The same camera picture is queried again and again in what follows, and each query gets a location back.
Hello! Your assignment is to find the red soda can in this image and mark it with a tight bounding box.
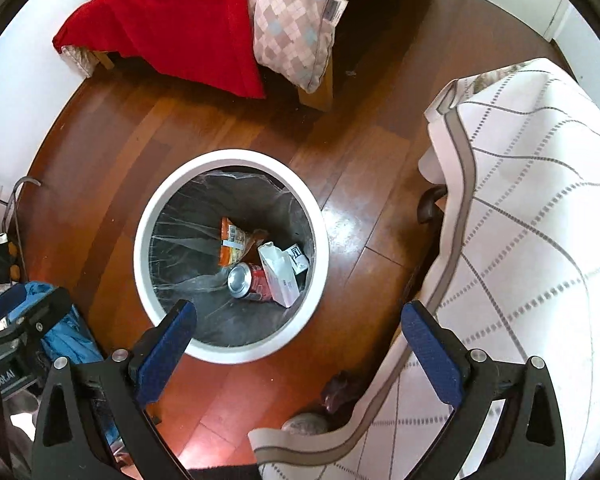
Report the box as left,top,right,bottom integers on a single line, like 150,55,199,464
227,262,272,302

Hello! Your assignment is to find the checkered mattress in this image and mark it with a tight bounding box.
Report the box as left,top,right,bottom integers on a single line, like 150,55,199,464
247,0,352,94

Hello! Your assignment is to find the red blanket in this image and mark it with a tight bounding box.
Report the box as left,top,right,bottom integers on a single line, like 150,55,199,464
52,0,267,100

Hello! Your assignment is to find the grey metal rod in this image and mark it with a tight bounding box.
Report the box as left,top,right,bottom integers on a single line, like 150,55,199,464
2,176,42,257

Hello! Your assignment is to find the dark wooden table leg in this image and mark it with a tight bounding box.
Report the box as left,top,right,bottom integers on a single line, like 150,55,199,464
322,371,368,412
417,186,447,225

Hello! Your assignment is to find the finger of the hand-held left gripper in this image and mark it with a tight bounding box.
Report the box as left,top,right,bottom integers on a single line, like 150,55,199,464
0,287,74,346
0,283,28,325

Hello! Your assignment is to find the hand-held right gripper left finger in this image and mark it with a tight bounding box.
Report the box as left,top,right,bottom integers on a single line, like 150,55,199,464
32,300,198,480

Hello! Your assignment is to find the white round trash bin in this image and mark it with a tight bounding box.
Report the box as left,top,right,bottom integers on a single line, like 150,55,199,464
133,149,330,364

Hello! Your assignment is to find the table with patterned tablecloth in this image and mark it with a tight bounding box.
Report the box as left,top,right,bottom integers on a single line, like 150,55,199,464
248,58,600,480

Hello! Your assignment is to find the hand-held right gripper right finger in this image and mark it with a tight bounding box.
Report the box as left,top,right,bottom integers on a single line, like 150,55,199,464
401,301,567,480

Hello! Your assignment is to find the orange snack packet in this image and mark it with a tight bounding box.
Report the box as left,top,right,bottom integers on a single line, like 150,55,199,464
218,216,255,267

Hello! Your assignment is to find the long white box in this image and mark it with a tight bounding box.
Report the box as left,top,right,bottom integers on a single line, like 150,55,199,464
257,242,301,308

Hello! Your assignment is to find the blue cloth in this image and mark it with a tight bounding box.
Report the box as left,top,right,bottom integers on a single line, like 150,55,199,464
7,282,107,367

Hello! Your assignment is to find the clear bin liner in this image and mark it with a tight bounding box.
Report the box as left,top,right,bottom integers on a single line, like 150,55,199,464
147,169,308,347

